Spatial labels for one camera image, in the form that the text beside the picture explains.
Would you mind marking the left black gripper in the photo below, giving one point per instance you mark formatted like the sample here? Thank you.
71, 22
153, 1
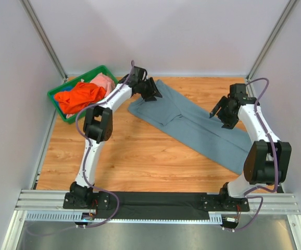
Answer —
148, 88

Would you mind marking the left aluminium corner post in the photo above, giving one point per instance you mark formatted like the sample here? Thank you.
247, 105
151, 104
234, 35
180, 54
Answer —
30, 11

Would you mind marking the aluminium frame rail front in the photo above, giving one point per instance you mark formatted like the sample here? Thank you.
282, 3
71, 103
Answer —
47, 205

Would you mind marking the grey-blue t shirt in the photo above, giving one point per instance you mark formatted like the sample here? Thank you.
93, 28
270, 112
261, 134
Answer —
191, 125

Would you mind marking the right aluminium corner post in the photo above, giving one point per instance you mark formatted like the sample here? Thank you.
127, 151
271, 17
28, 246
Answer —
280, 23

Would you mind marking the pink t shirt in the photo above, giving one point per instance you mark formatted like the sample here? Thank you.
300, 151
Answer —
104, 81

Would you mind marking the orange t shirt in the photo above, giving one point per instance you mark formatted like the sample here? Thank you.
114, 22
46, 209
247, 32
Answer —
79, 97

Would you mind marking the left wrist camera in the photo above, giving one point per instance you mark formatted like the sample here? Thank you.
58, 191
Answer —
139, 73

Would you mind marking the green plastic bin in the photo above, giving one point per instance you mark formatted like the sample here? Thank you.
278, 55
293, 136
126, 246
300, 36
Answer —
86, 77

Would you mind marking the aluminium corner post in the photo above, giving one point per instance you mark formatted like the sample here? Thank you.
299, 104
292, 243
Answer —
30, 11
280, 23

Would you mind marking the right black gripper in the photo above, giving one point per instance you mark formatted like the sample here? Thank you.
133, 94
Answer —
224, 110

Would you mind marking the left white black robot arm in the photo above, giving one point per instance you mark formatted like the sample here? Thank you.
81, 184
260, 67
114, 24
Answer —
97, 130

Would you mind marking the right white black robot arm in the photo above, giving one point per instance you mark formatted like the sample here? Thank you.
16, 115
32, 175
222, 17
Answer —
267, 161

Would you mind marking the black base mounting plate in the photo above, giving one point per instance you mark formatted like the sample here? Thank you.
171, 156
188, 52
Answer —
156, 205

